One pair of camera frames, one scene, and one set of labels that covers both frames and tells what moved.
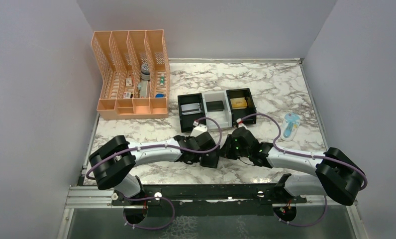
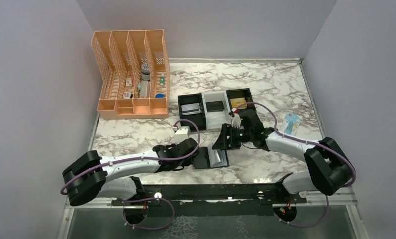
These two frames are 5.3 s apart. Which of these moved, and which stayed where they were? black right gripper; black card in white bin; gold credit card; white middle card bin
Moved: black right gripper
Stayed: white middle card bin; gold credit card; black card in white bin
